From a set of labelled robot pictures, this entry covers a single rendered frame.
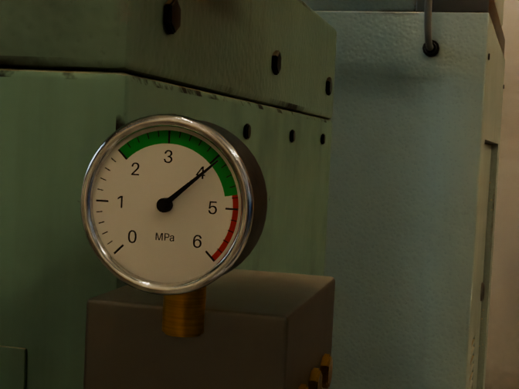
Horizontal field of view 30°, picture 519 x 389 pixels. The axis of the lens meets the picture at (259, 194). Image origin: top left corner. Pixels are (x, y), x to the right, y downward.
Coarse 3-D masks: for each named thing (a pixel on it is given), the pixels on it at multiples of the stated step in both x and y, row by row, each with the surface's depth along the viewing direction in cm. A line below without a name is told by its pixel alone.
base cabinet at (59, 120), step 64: (0, 128) 42; (64, 128) 41; (256, 128) 64; (320, 128) 89; (0, 192) 42; (64, 192) 41; (320, 192) 91; (0, 256) 42; (64, 256) 41; (256, 256) 66; (320, 256) 93; (0, 320) 42; (64, 320) 41; (0, 384) 42; (64, 384) 41
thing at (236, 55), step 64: (0, 0) 41; (64, 0) 41; (128, 0) 40; (192, 0) 49; (256, 0) 62; (0, 64) 42; (64, 64) 41; (128, 64) 41; (192, 64) 49; (256, 64) 63; (320, 64) 87
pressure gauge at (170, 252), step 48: (144, 144) 34; (192, 144) 33; (240, 144) 35; (96, 192) 34; (144, 192) 34; (192, 192) 33; (240, 192) 33; (96, 240) 34; (144, 240) 34; (192, 240) 33; (240, 240) 33; (144, 288) 34; (192, 288) 33; (192, 336) 36
